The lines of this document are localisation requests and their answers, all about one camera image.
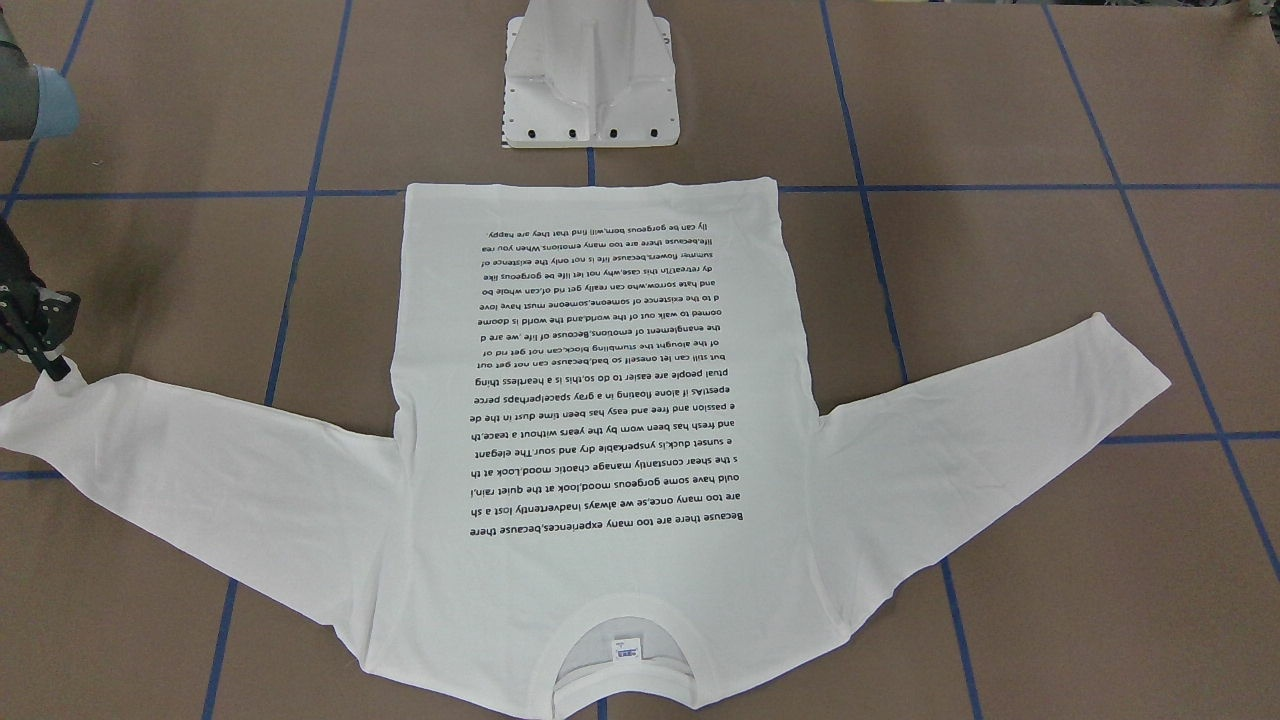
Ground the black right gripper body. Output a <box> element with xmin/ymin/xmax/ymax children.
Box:
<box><xmin>1</xmin><ymin>220</ymin><xmax>81</xmax><ymax>363</ymax></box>

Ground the white long-sleeve printed shirt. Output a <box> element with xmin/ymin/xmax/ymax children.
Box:
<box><xmin>3</xmin><ymin>178</ymin><xmax>1169</xmax><ymax>719</ymax></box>

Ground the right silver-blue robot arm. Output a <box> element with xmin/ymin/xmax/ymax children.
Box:
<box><xmin>1</xmin><ymin>19</ymin><xmax>81</xmax><ymax>380</ymax></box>

